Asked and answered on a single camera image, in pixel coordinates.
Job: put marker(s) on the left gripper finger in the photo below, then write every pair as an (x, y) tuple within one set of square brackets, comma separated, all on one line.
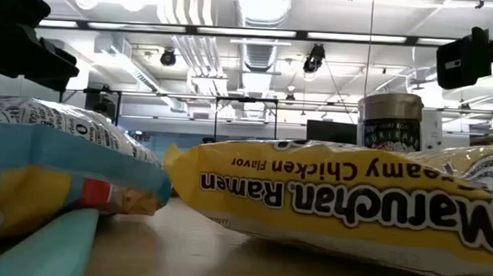
[(31, 59)]

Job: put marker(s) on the furikake jar with tan lid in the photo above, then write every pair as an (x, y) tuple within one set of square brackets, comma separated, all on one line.
[(389, 116)]

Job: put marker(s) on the yellow Maruchan ramen packet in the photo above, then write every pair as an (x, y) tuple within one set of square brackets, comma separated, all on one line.
[(310, 209)]

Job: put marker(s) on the person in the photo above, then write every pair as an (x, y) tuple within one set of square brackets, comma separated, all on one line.
[(101, 108)]

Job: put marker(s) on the light blue ramen packet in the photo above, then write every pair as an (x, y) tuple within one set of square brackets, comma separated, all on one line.
[(59, 153)]

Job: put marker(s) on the white column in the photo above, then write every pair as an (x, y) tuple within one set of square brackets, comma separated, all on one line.
[(433, 131)]

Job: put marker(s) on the black monitor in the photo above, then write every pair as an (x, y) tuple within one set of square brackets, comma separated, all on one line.
[(331, 132)]

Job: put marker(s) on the black ceiling camera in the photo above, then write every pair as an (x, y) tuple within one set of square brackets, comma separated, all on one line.
[(168, 57), (314, 59)]

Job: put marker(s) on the black overhead rail with lights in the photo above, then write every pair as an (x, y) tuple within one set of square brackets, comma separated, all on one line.
[(302, 34)]

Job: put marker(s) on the distant black metal frame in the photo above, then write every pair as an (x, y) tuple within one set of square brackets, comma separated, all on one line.
[(242, 99)]

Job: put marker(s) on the silver ventilation duct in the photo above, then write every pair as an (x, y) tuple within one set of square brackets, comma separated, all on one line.
[(264, 3)]

